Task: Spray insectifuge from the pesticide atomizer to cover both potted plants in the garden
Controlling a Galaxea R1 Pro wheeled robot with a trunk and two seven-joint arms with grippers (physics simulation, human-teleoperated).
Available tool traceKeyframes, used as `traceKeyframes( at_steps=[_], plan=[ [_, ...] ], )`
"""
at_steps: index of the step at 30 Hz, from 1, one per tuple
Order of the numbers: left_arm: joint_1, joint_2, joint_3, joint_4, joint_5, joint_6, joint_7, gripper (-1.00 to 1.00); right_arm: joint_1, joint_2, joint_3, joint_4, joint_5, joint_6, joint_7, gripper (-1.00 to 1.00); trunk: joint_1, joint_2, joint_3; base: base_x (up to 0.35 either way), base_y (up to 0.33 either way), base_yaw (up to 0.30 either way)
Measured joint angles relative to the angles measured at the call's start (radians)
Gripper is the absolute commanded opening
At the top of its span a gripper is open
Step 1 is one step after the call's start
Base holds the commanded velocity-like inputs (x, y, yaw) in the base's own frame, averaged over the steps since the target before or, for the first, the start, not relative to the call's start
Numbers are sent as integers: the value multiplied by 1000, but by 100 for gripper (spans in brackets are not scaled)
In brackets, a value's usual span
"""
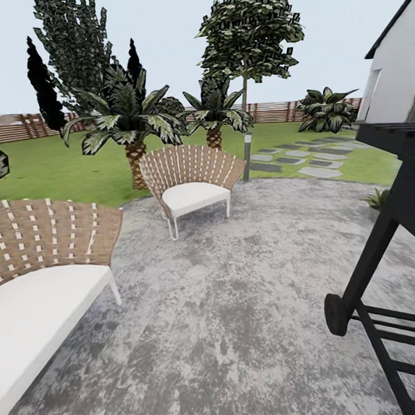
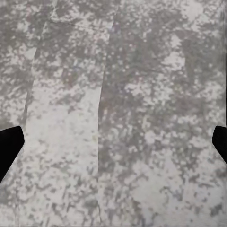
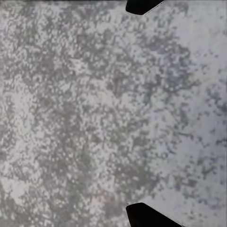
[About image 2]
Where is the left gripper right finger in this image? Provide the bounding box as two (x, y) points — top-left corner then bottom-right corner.
(212, 125), (227, 164)

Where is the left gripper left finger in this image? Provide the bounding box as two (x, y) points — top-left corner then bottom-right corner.
(0, 126), (25, 182)

